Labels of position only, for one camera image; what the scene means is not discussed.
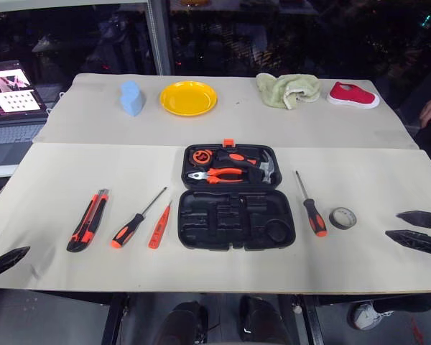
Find dark trouser leg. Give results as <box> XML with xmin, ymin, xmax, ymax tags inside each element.
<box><xmin>373</xmin><ymin>294</ymin><xmax>431</xmax><ymax>314</ymax></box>

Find orange voltage tester pen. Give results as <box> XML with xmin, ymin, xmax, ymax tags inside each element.
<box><xmin>147</xmin><ymin>200</ymin><xmax>173</xmax><ymax>249</ymax></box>

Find black metal table leg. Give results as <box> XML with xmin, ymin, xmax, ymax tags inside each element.
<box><xmin>100</xmin><ymin>293</ymin><xmax>131</xmax><ymax>345</ymax></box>
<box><xmin>294</xmin><ymin>294</ymin><xmax>325</xmax><ymax>345</ymax></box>

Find white sneaker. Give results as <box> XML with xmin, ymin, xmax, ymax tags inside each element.
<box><xmin>350</xmin><ymin>300</ymin><xmax>394</xmax><ymax>331</ymax></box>

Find open laptop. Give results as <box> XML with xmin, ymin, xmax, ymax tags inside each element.
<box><xmin>0</xmin><ymin>60</ymin><xmax>50</xmax><ymax>168</ymax></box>

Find yellow plate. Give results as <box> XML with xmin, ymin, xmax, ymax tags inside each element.
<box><xmin>159</xmin><ymin>80</ymin><xmax>219</xmax><ymax>117</ymax></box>

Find beige paper table cover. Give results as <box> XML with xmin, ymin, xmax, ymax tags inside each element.
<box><xmin>0</xmin><ymin>142</ymin><xmax>431</xmax><ymax>294</ymax></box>
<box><xmin>34</xmin><ymin>73</ymin><xmax>420</xmax><ymax>150</ymax></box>

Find green towel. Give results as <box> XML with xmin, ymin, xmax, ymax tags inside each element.
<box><xmin>255</xmin><ymin>73</ymin><xmax>322</xmax><ymax>111</ymax></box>

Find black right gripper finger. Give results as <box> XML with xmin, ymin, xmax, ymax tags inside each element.
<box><xmin>385</xmin><ymin>229</ymin><xmax>431</xmax><ymax>263</ymax></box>
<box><xmin>396</xmin><ymin>211</ymin><xmax>431</xmax><ymax>231</ymax></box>

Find orange handled pliers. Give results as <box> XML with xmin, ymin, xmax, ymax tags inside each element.
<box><xmin>187</xmin><ymin>167</ymin><xmax>246</xmax><ymax>185</ymax></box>

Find claw hammer black orange handle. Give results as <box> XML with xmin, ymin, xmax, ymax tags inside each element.
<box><xmin>215</xmin><ymin>149</ymin><xmax>277</xmax><ymax>184</ymax></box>

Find grey window post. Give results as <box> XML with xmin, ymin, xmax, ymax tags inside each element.
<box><xmin>147</xmin><ymin>0</ymin><xmax>172</xmax><ymax>76</ymax></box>

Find screwdriver black orange handle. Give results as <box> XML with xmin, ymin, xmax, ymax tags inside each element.
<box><xmin>110</xmin><ymin>185</ymin><xmax>168</xmax><ymax>249</ymax></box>
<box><xmin>295</xmin><ymin>170</ymin><xmax>328</xmax><ymax>237</ymax></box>

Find red shoe white sole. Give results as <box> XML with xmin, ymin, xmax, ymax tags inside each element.
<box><xmin>325</xmin><ymin>80</ymin><xmax>381</xmax><ymax>110</ymax></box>

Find black plastic tool case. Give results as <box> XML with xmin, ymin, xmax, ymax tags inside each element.
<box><xmin>177</xmin><ymin>138</ymin><xmax>297</xmax><ymax>252</ymax></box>

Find orange black tape measure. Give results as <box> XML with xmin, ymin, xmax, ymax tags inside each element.
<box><xmin>190</xmin><ymin>148</ymin><xmax>213</xmax><ymax>166</ymax></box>

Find orange black utility knife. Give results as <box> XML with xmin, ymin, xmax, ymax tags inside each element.
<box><xmin>66</xmin><ymin>188</ymin><xmax>112</xmax><ymax>253</ymax></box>

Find blue foam block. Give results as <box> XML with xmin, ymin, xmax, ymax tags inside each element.
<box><xmin>119</xmin><ymin>80</ymin><xmax>147</xmax><ymax>118</ymax></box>

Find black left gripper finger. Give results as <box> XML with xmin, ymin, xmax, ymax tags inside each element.
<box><xmin>0</xmin><ymin>246</ymin><xmax>31</xmax><ymax>280</ymax></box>

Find dark rounded shape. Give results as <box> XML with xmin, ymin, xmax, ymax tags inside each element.
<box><xmin>161</xmin><ymin>300</ymin><xmax>209</xmax><ymax>345</ymax></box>

